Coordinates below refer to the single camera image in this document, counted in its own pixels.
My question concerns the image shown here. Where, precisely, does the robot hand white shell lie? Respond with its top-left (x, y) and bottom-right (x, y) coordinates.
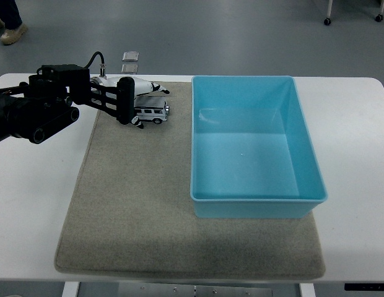
top-left (90, 75), bottom-right (171, 130)

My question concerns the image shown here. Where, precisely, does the white toy car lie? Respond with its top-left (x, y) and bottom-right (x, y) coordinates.
top-left (134, 94), bottom-right (171, 125)

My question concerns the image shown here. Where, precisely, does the blue plastic box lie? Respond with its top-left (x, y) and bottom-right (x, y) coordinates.
top-left (190, 75), bottom-right (329, 219)

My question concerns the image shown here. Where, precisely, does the grey-beige felt mat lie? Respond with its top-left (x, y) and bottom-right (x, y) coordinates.
top-left (54, 80), bottom-right (326, 278)

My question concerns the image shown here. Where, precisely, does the person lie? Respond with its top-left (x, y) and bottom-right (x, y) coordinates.
top-left (0, 0), bottom-right (29, 45)

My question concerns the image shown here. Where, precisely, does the grey metal plate with screws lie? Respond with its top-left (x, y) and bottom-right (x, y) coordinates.
top-left (117, 282), bottom-right (273, 297)

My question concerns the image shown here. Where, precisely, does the white table leg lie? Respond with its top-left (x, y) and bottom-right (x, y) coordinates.
top-left (299, 283), bottom-right (316, 297)
top-left (61, 281), bottom-right (81, 297)

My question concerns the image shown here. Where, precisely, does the black table control panel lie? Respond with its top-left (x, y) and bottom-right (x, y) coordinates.
top-left (344, 283), bottom-right (384, 292)

